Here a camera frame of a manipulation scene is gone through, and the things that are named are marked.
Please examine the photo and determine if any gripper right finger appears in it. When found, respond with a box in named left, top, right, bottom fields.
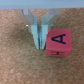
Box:
left=39, top=8, right=56, bottom=51

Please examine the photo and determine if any pink block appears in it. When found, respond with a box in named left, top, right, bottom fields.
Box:
left=45, top=28, right=73, bottom=58

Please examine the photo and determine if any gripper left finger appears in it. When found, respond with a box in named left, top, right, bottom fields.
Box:
left=21, top=8, right=41, bottom=51

